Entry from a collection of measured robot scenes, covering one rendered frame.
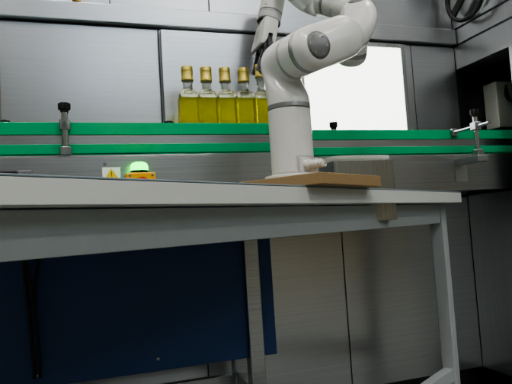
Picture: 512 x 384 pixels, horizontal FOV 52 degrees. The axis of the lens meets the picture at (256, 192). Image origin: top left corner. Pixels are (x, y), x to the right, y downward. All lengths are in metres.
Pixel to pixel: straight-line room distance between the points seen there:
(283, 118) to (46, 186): 0.62
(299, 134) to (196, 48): 0.73
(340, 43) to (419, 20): 1.07
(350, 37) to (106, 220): 0.69
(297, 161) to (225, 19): 0.83
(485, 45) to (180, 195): 1.57
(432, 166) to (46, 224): 1.37
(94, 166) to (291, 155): 0.51
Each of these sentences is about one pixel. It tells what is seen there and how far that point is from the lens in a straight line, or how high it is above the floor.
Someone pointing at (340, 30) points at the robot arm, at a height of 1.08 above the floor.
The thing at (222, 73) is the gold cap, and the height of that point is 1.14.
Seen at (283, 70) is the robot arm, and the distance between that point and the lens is 1.16.
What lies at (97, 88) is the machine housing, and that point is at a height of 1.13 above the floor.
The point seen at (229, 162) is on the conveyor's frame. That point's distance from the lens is 1.41.
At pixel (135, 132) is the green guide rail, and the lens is 1.39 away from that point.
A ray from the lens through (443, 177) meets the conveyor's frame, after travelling 1.84.
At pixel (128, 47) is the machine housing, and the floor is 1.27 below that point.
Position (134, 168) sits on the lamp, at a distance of 1.31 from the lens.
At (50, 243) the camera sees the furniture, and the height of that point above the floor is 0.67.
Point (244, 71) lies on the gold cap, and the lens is 1.63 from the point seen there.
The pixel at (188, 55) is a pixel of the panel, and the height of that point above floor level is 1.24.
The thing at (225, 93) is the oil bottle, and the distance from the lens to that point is 1.58.
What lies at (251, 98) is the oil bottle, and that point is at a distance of 1.60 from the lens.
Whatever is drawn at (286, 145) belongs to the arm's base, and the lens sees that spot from 1.12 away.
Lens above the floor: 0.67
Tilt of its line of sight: 4 degrees up
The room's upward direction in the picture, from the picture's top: 4 degrees counter-clockwise
